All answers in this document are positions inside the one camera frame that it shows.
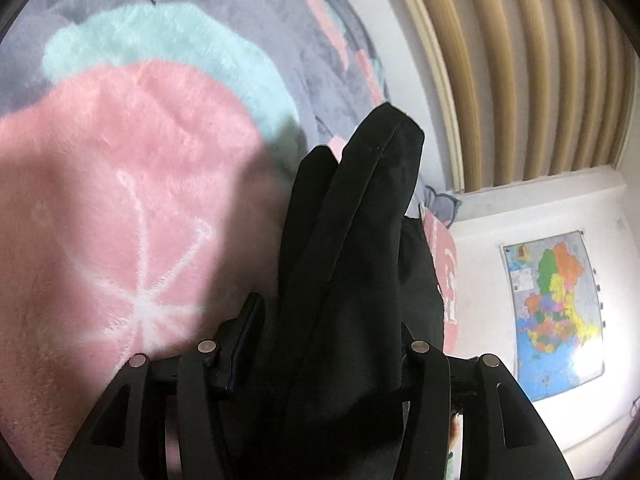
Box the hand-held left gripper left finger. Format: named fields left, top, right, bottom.
left=52, top=292, right=266, bottom=480

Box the grey floral plush blanket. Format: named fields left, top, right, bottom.
left=0, top=0, right=463, bottom=480

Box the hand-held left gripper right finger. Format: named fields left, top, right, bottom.
left=395, top=322, right=573, bottom=480

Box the pink printed pillow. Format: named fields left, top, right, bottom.
left=419, top=207, right=459, bottom=356

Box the black garment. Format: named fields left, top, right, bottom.
left=220, top=102, right=453, bottom=480

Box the colourful wall map poster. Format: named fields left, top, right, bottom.
left=501, top=230, right=607, bottom=403

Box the wooden slatted wall panel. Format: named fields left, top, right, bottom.
left=382, top=0, right=637, bottom=195

